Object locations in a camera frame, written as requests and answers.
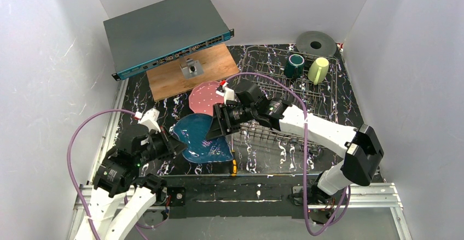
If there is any blue shell shaped plate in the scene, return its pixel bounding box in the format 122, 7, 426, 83
172, 113, 234, 164

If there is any pink dotted scalloped plate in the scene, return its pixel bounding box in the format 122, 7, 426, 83
189, 81, 224, 116

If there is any dark green mug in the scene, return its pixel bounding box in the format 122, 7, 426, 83
284, 54, 305, 79

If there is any light green mug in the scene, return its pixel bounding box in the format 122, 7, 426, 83
307, 57, 329, 85

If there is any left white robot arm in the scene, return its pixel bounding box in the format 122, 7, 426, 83
75, 124, 188, 239

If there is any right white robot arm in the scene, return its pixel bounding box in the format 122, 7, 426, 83
206, 80, 384, 198

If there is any yellow black screwdriver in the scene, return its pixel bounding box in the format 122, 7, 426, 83
229, 149, 237, 177

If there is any wooden cutting board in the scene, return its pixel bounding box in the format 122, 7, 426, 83
146, 44, 239, 101

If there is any grey tape roll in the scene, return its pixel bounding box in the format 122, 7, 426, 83
295, 31, 337, 57

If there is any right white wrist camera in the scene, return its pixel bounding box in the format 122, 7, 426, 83
216, 80, 235, 104

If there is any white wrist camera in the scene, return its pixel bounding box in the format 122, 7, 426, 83
216, 80, 235, 104
134, 108, 161, 132

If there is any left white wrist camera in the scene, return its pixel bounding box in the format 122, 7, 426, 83
134, 108, 161, 132

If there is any grey wire dish rack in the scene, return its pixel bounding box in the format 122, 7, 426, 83
227, 45, 339, 150

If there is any small grey metal bracket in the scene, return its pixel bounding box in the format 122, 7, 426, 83
180, 58, 204, 79

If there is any aluminium frame rail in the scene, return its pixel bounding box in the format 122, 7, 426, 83
67, 80, 414, 240

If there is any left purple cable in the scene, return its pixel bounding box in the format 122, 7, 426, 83
67, 108, 160, 240

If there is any purple cable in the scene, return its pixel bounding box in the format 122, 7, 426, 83
224, 72, 351, 236
67, 108, 160, 240

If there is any grey blue network switch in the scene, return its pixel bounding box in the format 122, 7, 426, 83
103, 0, 235, 81

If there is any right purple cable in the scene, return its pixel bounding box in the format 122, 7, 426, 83
224, 72, 351, 236

